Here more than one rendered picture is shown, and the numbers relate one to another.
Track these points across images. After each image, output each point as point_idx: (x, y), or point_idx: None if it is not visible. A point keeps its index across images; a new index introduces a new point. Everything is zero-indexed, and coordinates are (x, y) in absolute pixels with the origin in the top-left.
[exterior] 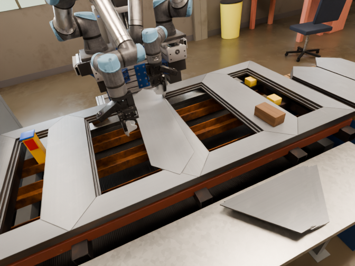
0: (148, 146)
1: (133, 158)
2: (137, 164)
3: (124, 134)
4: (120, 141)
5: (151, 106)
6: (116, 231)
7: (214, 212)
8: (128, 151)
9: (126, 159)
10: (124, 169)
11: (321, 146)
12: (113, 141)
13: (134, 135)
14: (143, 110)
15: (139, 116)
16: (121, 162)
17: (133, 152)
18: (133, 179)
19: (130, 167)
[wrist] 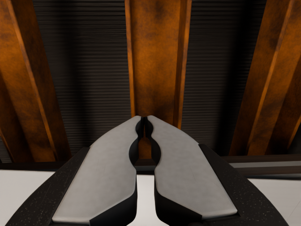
0: (6, 180)
1: (128, 68)
2: (189, 54)
3: (294, 60)
4: (265, 41)
5: None
6: None
7: None
8: (181, 55)
9: (168, 38)
10: (192, 17)
11: None
12: (279, 10)
13: (252, 93)
14: (298, 211)
15: (265, 192)
16: (125, 19)
17: (177, 71)
18: (20, 42)
19: (190, 35)
